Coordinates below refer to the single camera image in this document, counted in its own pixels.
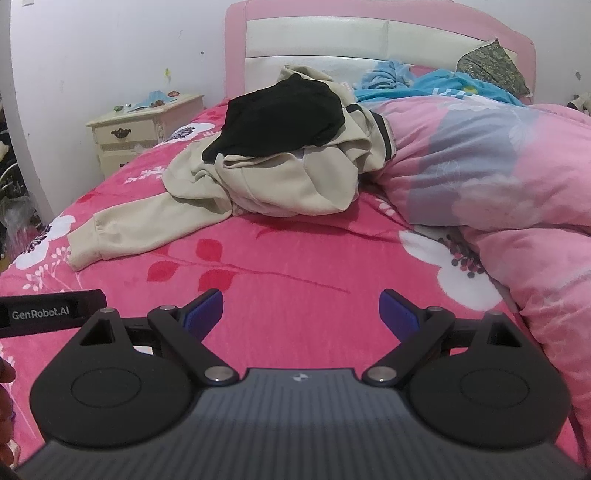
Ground person's left hand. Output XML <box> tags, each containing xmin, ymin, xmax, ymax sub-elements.
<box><xmin>0</xmin><ymin>359</ymin><xmax>18</xmax><ymax>467</ymax></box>

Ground pink floral bed blanket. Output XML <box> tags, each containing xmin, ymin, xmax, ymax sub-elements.
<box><xmin>0</xmin><ymin>95</ymin><xmax>578</xmax><ymax>462</ymax></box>

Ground camouflage pillow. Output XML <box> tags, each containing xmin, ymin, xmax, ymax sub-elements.
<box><xmin>456</xmin><ymin>39</ymin><xmax>531</xmax><ymax>97</ymax></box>

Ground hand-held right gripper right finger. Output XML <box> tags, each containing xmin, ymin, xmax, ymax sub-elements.
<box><xmin>361</xmin><ymin>288</ymin><xmax>525</xmax><ymax>387</ymax></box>

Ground black printed t-shirt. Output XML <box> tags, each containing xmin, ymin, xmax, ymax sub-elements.
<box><xmin>202</xmin><ymin>74</ymin><xmax>347</xmax><ymax>163</ymax></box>

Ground pink and white bed headboard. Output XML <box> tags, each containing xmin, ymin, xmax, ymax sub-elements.
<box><xmin>225</xmin><ymin>0</ymin><xmax>536</xmax><ymax>104</ymax></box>

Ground blue paper item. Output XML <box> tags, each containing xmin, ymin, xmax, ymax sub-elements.
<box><xmin>131</xmin><ymin>90</ymin><xmax>167</xmax><ymax>112</ymax></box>

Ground cream nightstand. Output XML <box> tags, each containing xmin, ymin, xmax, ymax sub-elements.
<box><xmin>86</xmin><ymin>95</ymin><xmax>205</xmax><ymax>180</ymax></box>

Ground blue patterned cloth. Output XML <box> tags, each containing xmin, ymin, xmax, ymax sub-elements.
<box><xmin>353</xmin><ymin>59</ymin><xmax>525</xmax><ymax>107</ymax></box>

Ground light pink quilt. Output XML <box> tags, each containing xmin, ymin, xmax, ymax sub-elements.
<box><xmin>355</xmin><ymin>90</ymin><xmax>591</xmax><ymax>407</ymax></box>

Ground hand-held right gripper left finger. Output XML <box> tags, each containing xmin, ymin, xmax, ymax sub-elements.
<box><xmin>78</xmin><ymin>288</ymin><xmax>240</xmax><ymax>386</ymax></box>

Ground beige jacket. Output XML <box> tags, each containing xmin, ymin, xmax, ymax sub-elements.
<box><xmin>68</xmin><ymin>65</ymin><xmax>398</xmax><ymax>272</ymax></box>

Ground clear plastic bag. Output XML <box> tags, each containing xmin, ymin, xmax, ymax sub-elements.
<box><xmin>0</xmin><ymin>198</ymin><xmax>51</xmax><ymax>259</ymax></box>

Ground spoked wheel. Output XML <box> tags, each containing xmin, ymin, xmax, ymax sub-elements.
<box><xmin>0</xmin><ymin>129</ymin><xmax>28</xmax><ymax>204</ymax></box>

